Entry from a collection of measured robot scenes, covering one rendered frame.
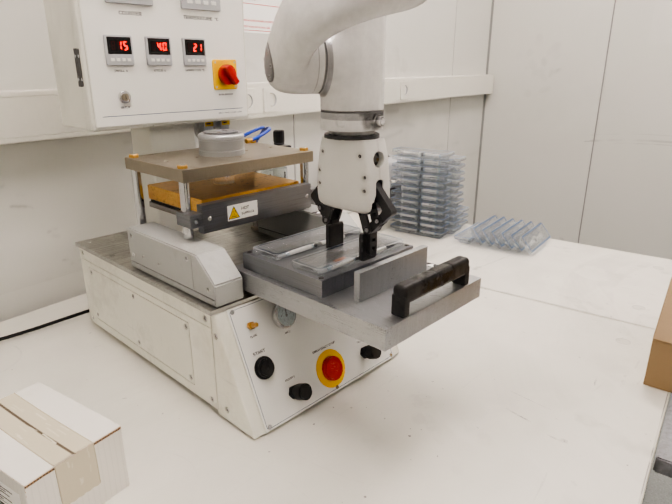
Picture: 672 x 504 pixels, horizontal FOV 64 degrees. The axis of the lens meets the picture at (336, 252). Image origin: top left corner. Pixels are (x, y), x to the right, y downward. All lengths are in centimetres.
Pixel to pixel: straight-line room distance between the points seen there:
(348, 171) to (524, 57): 252
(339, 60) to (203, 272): 34
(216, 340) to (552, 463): 49
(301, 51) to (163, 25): 47
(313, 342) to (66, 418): 36
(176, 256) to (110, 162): 60
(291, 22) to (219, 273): 36
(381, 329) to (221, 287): 26
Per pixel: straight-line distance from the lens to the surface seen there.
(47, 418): 79
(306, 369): 87
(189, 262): 81
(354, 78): 70
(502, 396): 94
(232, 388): 81
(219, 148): 94
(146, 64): 105
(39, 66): 133
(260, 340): 82
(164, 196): 96
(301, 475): 76
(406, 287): 64
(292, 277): 73
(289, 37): 64
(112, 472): 76
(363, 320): 65
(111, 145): 140
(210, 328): 80
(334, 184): 75
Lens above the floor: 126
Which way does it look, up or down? 19 degrees down
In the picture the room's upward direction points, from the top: straight up
